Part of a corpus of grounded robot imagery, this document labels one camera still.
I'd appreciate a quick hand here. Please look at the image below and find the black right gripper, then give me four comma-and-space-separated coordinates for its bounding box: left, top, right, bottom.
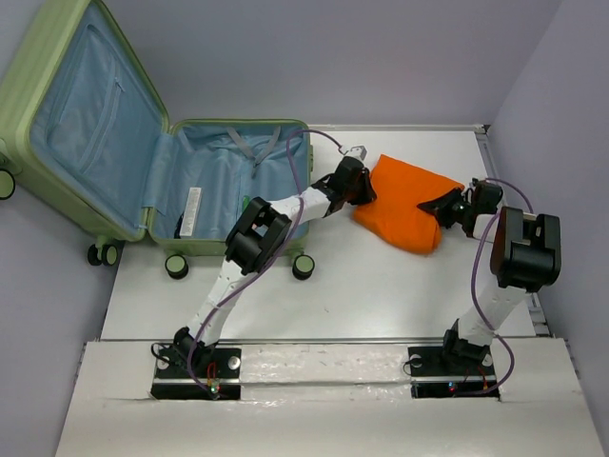
416, 186, 474, 228

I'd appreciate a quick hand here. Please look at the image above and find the orange cloth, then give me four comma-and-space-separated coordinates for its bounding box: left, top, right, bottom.
352, 154, 464, 255

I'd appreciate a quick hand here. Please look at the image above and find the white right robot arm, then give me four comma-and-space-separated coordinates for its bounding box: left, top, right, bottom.
417, 178, 561, 373

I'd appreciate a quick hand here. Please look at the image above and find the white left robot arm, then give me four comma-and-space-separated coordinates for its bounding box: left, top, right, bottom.
163, 155, 377, 376

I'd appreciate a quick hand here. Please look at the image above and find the green hard-shell suitcase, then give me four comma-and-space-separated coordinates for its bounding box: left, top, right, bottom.
1, 1, 313, 279

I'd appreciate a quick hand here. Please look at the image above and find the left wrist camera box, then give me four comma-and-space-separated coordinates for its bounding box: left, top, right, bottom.
340, 145, 367, 162

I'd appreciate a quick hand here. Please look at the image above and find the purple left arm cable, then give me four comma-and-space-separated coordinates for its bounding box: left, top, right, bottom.
186, 128, 346, 394

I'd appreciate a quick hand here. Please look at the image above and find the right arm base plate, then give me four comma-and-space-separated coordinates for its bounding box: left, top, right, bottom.
403, 346, 500, 399

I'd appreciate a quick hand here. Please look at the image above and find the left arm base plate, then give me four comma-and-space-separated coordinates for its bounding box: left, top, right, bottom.
149, 343, 242, 401

